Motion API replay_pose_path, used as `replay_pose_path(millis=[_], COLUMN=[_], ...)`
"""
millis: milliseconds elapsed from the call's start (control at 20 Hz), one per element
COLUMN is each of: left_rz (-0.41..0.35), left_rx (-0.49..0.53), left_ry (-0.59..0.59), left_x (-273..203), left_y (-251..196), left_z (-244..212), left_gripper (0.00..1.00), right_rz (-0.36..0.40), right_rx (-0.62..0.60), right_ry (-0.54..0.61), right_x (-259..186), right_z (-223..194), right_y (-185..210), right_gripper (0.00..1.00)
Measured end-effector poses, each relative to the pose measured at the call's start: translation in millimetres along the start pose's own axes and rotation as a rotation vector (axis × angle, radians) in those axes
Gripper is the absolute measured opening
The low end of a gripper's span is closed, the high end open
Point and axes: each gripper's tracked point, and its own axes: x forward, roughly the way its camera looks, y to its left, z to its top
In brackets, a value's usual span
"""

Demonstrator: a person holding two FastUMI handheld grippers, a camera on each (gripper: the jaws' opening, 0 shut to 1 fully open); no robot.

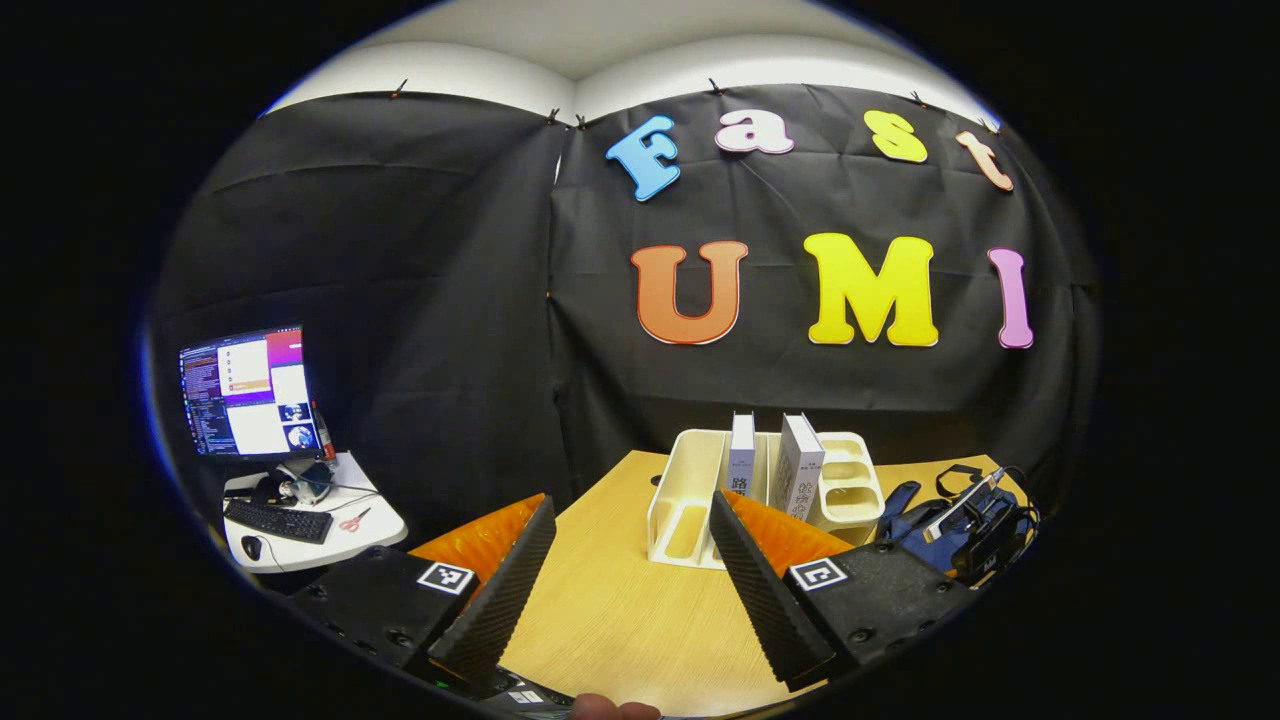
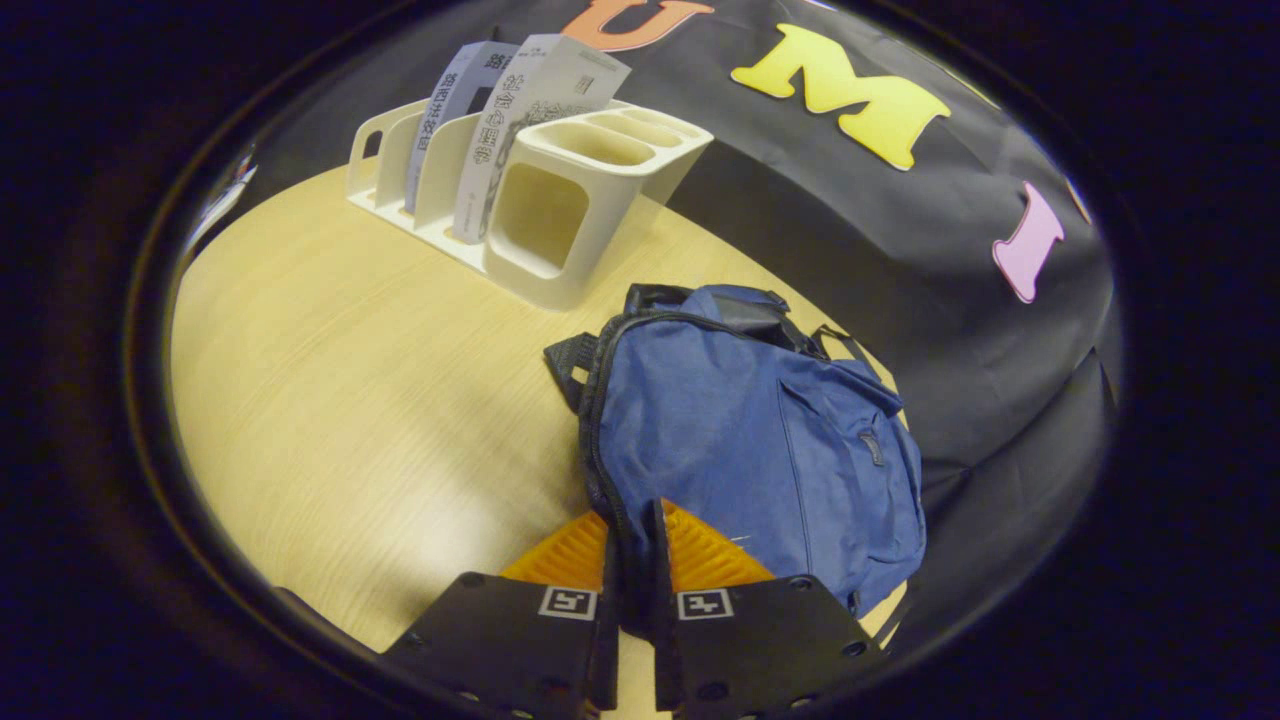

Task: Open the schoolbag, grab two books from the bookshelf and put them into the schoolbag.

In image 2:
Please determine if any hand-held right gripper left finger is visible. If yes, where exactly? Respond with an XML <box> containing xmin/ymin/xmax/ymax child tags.
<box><xmin>380</xmin><ymin>510</ymin><xmax>621</xmax><ymax>720</ymax></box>

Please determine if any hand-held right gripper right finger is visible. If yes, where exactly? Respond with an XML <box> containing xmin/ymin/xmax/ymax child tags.
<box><xmin>650</xmin><ymin>498</ymin><xmax>886</xmax><ymax>720</ymax></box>

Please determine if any blue schoolbag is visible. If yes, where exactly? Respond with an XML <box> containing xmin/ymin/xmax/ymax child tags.
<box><xmin>543</xmin><ymin>283</ymin><xmax>928</xmax><ymax>621</ymax></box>

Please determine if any white plastic bookshelf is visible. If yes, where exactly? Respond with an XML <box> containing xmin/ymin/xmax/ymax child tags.
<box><xmin>345</xmin><ymin>98</ymin><xmax>716</xmax><ymax>311</ymax></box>

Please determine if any white book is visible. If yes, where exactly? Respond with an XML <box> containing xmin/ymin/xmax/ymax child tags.
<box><xmin>452</xmin><ymin>33</ymin><xmax>633</xmax><ymax>246</ymax></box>

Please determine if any black backdrop cloth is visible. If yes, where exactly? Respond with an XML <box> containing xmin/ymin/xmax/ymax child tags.
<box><xmin>250</xmin><ymin>0</ymin><xmax>1121</xmax><ymax>651</ymax></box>

